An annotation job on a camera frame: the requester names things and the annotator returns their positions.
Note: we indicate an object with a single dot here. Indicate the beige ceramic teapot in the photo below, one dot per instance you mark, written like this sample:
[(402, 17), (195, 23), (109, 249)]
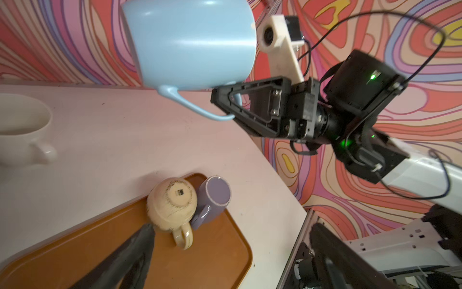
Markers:
[(171, 206)]

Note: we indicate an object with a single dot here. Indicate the purple mug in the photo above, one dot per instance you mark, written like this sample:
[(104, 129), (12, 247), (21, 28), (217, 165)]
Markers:
[(213, 196)]

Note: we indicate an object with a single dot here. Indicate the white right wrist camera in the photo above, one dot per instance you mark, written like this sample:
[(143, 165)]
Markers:
[(275, 41)]

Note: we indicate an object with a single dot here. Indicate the white cream mug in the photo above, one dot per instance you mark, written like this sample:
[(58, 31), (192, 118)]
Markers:
[(25, 125)]

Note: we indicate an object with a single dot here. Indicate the aluminium rail with vents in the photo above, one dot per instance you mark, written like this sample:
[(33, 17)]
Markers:
[(424, 254)]

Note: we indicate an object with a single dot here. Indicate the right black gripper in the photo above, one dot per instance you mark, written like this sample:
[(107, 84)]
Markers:
[(305, 119)]

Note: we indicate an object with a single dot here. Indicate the orange brown serving tray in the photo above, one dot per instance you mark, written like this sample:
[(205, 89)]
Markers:
[(219, 257)]

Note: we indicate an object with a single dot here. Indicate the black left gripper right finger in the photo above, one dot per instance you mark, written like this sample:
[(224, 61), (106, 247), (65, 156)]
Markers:
[(339, 267)]

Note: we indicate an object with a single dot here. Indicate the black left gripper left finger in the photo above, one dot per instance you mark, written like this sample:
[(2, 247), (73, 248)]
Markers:
[(127, 267)]

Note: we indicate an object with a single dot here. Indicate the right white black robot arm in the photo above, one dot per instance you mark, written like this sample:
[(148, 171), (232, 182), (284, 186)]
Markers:
[(346, 115)]

